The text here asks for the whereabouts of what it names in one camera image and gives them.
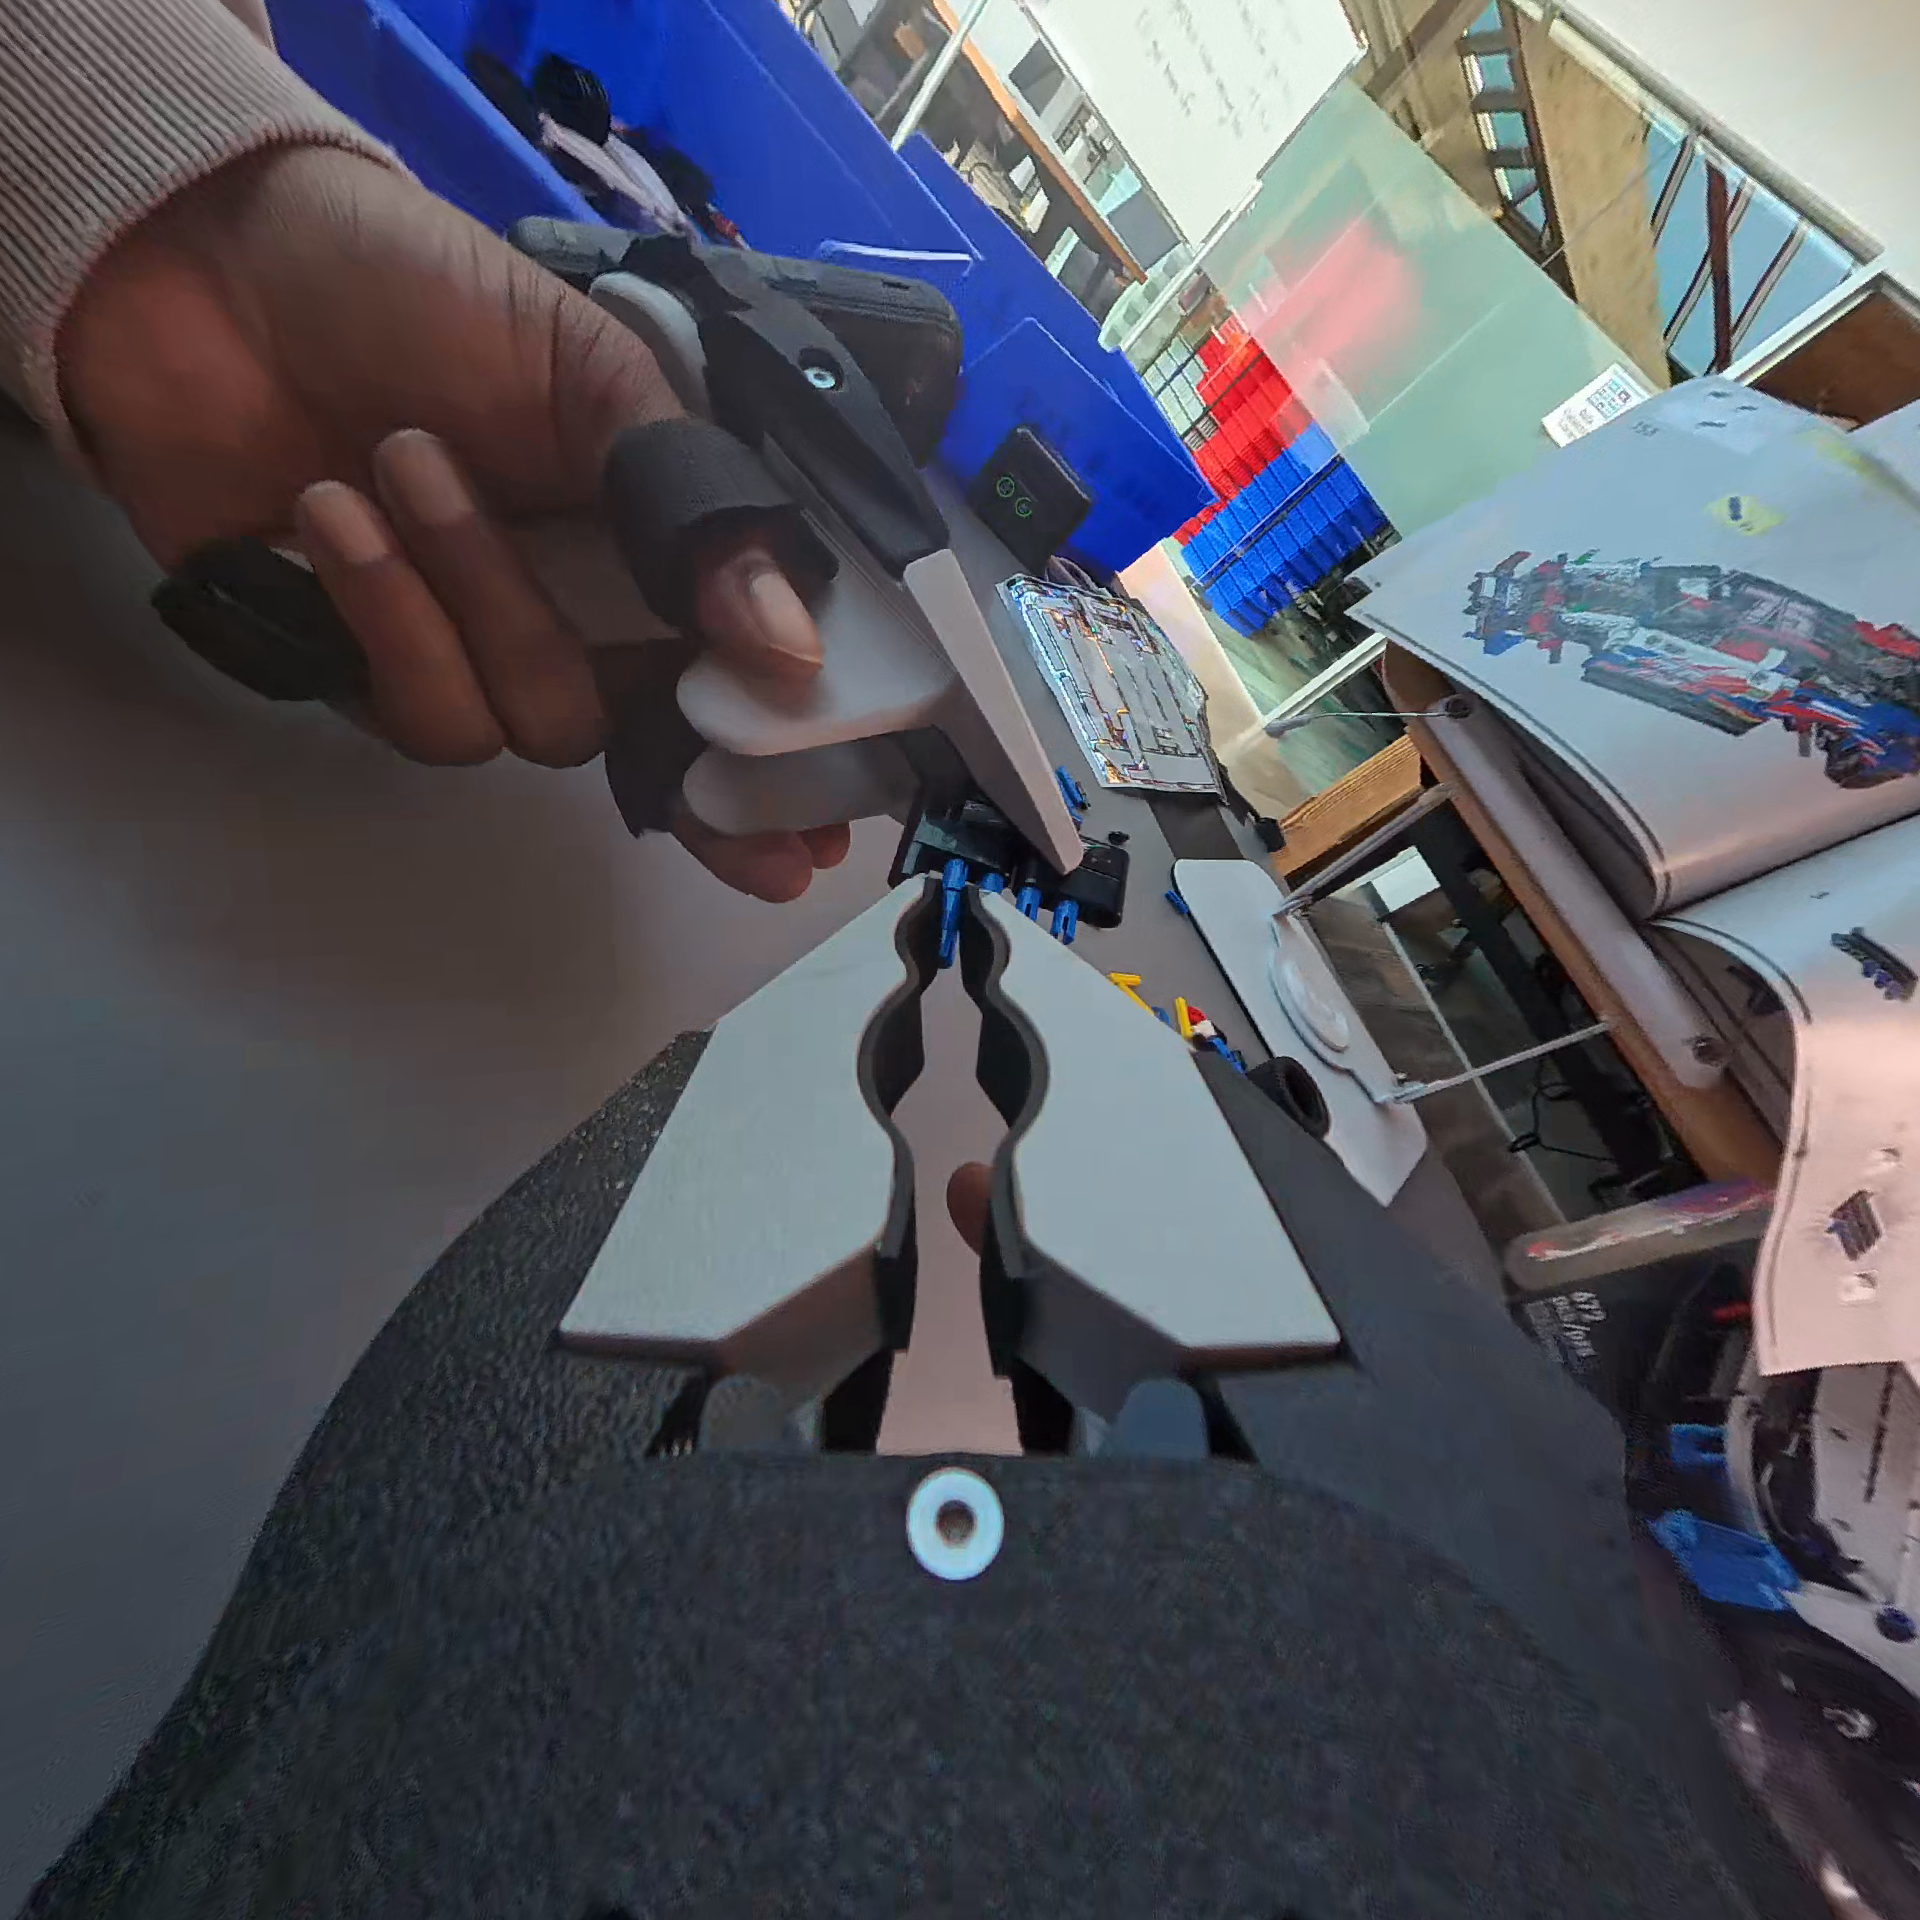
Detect black Lego beam subassembly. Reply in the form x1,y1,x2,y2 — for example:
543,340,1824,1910
887,801,1129,946

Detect whiteboard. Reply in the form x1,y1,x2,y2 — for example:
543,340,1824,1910
1025,0,1367,242

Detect black device green lights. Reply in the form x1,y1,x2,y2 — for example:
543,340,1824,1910
972,428,1095,539

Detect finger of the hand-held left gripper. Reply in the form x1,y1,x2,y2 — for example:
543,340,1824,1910
900,544,1087,881

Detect holographic sticker sheet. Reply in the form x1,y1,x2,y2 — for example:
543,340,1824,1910
997,573,1224,798

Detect stack of red blue crates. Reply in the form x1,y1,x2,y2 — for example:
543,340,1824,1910
1171,306,1397,633

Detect white book stand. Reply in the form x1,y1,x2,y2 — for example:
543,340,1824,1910
1171,645,1800,1203

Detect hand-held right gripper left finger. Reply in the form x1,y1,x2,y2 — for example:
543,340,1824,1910
555,882,932,1408

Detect toy car building manual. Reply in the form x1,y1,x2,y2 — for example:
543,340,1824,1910
1350,376,1920,1382

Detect grey desk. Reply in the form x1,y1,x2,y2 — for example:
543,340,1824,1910
0,404,1502,1864

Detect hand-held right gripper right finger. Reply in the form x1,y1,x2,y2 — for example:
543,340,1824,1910
972,890,1343,1421

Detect blue plastic bin white tag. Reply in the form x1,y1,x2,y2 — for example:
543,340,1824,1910
267,0,985,301

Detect black toy car set box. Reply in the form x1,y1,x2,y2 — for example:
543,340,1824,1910
1503,1177,1920,1920

